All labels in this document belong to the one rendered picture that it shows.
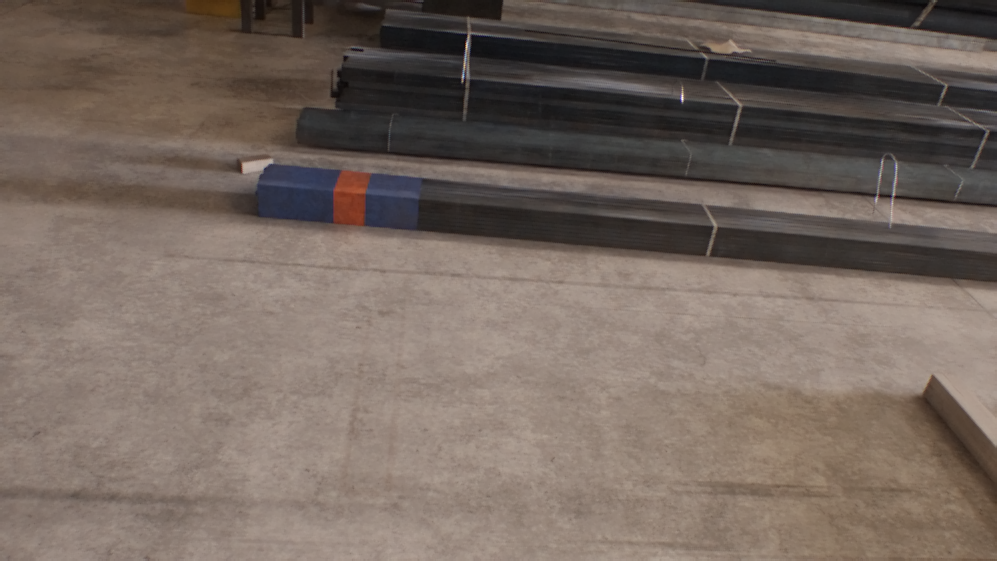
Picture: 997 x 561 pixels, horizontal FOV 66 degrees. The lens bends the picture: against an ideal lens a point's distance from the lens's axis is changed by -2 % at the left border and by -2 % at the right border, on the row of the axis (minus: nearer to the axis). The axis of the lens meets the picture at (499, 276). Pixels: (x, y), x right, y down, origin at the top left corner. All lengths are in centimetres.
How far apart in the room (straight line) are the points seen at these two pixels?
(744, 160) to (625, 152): 70
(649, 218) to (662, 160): 94
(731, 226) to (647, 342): 95
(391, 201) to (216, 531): 182
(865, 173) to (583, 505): 325
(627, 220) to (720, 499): 157
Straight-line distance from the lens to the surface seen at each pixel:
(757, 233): 382
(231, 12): 734
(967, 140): 558
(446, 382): 266
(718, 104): 478
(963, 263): 437
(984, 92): 632
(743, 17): 990
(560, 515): 228
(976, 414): 315
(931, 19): 457
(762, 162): 474
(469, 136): 434
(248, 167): 413
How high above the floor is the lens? 164
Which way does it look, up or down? 30 degrees down
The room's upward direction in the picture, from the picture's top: 7 degrees clockwise
